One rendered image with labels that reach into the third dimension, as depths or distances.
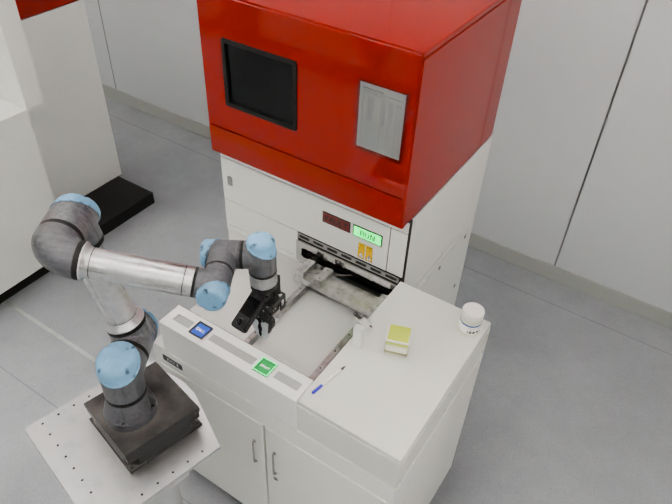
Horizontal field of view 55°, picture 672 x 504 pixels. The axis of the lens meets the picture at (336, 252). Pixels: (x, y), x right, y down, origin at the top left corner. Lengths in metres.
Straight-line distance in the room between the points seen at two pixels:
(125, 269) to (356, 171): 0.82
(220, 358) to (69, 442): 0.50
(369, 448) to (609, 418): 1.73
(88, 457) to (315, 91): 1.27
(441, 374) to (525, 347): 1.53
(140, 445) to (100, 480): 0.16
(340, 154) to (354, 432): 0.85
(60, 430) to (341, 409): 0.85
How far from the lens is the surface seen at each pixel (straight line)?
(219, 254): 1.63
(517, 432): 3.15
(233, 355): 2.03
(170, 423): 1.96
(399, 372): 1.99
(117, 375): 1.83
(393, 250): 2.20
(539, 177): 3.61
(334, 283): 2.36
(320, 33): 1.92
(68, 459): 2.09
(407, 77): 1.81
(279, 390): 1.93
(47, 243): 1.63
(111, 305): 1.85
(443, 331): 2.12
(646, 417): 3.44
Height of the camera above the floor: 2.50
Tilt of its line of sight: 41 degrees down
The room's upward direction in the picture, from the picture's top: 3 degrees clockwise
